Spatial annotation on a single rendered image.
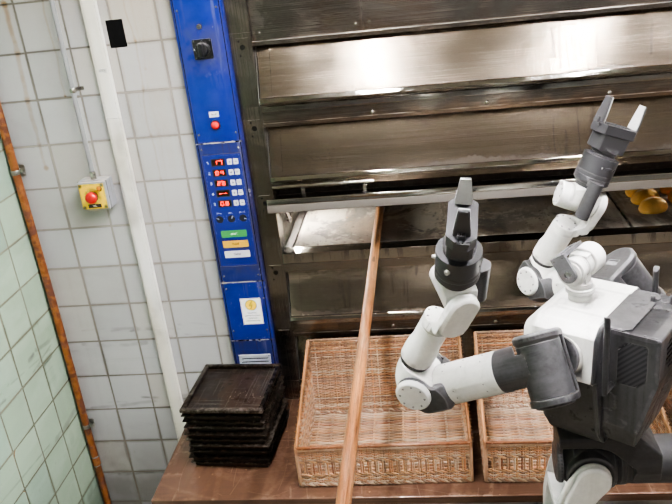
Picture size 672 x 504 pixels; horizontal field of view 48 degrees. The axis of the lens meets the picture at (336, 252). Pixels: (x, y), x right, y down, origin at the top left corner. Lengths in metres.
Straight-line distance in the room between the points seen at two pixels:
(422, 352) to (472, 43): 1.15
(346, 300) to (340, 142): 0.57
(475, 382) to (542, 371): 0.15
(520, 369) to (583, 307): 0.23
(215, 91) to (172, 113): 0.18
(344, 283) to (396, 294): 0.19
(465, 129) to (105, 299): 1.43
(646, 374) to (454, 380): 0.38
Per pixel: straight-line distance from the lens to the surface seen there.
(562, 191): 1.95
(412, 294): 2.66
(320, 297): 2.69
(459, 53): 2.43
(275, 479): 2.57
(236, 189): 2.55
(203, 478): 2.64
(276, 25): 2.46
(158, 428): 3.15
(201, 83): 2.49
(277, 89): 2.46
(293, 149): 2.52
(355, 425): 1.68
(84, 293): 2.93
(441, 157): 2.47
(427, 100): 2.44
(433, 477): 2.47
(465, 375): 1.61
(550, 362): 1.54
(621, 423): 1.74
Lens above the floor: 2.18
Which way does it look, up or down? 23 degrees down
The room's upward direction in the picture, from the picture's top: 6 degrees counter-clockwise
